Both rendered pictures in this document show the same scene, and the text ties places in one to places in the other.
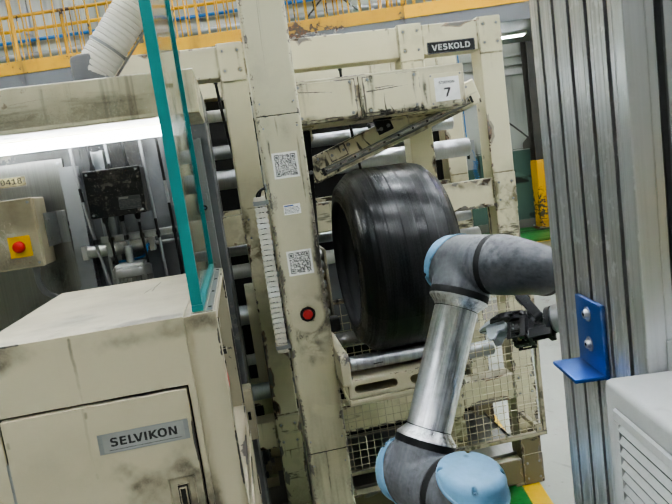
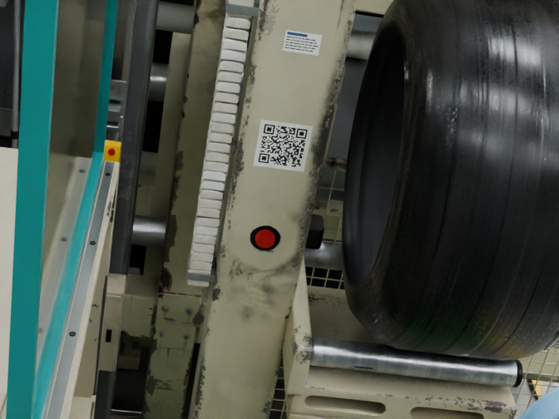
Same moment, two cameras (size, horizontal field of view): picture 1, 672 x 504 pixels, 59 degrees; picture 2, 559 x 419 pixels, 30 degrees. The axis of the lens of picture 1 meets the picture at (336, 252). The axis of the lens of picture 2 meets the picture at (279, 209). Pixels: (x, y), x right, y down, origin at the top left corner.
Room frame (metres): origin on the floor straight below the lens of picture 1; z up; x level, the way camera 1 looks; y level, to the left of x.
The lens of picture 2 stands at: (0.41, 0.07, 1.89)
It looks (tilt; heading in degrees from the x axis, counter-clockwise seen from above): 30 degrees down; 1
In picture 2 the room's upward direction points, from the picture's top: 11 degrees clockwise
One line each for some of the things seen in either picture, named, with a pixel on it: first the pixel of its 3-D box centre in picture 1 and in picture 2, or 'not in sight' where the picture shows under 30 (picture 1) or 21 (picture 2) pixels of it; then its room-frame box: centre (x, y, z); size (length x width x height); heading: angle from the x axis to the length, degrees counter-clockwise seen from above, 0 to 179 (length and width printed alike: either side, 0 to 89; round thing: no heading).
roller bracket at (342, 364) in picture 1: (335, 352); (294, 297); (1.86, 0.05, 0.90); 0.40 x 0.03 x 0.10; 9
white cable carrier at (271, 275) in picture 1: (272, 275); (221, 145); (1.79, 0.20, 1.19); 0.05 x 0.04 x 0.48; 9
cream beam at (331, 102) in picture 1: (373, 99); not in sight; (2.20, -0.21, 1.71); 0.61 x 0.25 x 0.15; 99
